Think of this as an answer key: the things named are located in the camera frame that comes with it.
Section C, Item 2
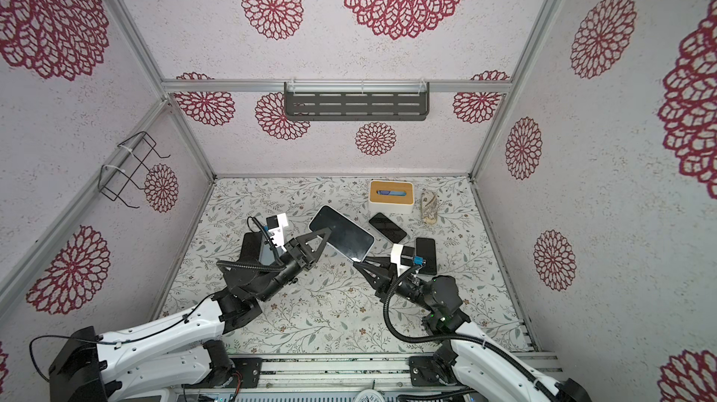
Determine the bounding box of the black phone clear case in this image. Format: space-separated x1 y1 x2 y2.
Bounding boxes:
416 238 438 276

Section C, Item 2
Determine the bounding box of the black wire wall basket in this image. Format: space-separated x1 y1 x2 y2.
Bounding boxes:
96 130 170 210

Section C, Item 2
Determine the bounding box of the black phone pale green case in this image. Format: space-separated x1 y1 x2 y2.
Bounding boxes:
239 232 263 263

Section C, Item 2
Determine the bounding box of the grey wall shelf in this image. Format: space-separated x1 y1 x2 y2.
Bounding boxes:
284 82 431 122

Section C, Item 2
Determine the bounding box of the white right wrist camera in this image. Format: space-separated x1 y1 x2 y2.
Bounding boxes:
390 243 425 276

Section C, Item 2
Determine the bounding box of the black phone white case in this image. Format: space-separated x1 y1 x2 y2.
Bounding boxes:
309 206 375 262

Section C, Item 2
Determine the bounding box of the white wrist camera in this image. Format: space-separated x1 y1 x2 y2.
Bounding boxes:
266 213 289 253
390 243 425 276

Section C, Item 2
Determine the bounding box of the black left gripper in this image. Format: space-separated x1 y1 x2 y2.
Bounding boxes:
258 229 333 306

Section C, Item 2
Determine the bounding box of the black phone light blue case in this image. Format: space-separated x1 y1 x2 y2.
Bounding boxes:
369 213 407 243

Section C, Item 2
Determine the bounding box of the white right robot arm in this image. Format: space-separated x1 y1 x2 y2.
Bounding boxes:
353 257 591 401

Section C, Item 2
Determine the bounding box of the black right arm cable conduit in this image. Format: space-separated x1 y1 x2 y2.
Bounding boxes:
382 264 561 402

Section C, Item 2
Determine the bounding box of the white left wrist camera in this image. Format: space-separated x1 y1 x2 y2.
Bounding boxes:
266 213 289 253

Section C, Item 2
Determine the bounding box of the white tissue box wooden lid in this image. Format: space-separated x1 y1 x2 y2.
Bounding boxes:
368 180 416 215

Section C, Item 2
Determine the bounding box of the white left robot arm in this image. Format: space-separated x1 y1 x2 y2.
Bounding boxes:
48 228 330 401

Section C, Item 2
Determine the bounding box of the map print glasses case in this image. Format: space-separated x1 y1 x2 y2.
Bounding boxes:
420 189 439 226

